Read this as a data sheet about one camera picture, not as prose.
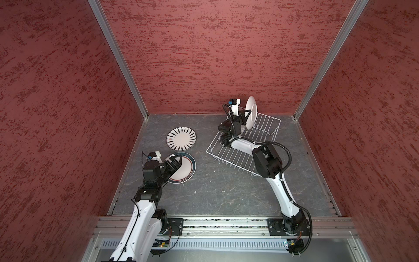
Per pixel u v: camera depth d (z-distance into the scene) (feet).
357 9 2.35
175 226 2.37
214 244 2.54
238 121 2.42
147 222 1.69
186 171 2.95
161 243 2.33
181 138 3.52
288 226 2.14
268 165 2.01
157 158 2.43
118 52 2.82
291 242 2.36
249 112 2.85
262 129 3.40
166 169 2.33
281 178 2.04
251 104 2.94
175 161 2.38
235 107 2.65
